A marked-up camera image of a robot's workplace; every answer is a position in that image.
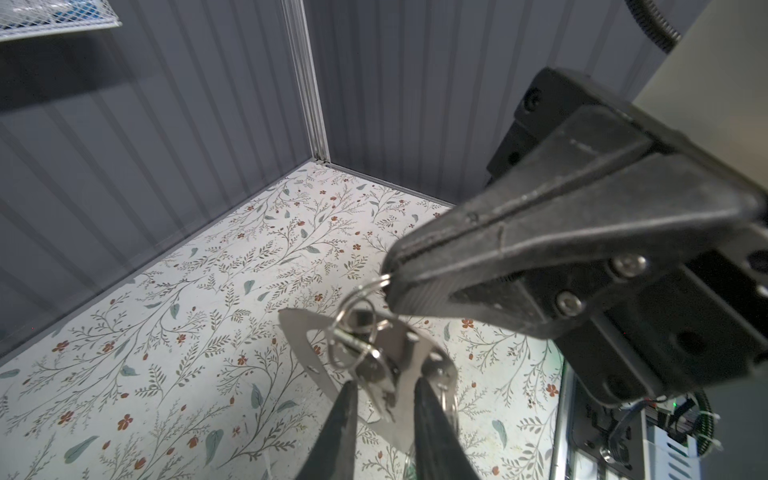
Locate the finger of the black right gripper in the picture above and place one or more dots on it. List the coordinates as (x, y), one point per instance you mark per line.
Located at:
(591, 143)
(584, 251)

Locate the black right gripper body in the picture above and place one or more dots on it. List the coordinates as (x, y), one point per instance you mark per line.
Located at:
(698, 325)

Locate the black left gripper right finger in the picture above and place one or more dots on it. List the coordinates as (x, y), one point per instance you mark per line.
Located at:
(438, 453)

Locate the white mesh basket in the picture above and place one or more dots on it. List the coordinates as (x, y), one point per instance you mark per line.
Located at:
(21, 19)

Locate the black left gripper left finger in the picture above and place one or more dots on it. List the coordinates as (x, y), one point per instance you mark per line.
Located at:
(333, 454)

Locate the silver metal keyring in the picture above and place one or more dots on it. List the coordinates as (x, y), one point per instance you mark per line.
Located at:
(344, 331)

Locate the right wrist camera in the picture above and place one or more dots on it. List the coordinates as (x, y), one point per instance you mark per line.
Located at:
(712, 88)

